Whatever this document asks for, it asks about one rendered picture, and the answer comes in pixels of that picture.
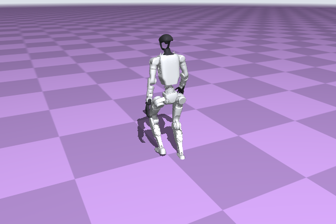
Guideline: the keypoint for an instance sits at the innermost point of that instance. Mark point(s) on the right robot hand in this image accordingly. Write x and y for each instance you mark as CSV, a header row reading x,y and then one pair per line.
x,y
180,90

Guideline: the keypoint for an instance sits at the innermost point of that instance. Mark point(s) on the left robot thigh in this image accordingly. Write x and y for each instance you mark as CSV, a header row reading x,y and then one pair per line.
x,y
157,103

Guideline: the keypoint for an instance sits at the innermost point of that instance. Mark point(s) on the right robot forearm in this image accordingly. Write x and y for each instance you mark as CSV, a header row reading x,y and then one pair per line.
x,y
183,82

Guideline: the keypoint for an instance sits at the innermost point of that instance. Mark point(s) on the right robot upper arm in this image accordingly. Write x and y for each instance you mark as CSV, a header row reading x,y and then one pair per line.
x,y
183,66

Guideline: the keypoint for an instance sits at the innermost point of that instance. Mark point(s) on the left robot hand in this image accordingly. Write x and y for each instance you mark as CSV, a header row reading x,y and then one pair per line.
x,y
148,107

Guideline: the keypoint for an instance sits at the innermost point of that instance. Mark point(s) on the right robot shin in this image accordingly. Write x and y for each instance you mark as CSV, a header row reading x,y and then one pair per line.
x,y
178,137

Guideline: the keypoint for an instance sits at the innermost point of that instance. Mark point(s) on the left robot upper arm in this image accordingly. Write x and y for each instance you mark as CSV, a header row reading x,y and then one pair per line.
x,y
153,67

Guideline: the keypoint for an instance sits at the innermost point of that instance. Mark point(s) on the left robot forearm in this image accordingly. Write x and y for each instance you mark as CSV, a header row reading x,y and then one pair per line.
x,y
149,93

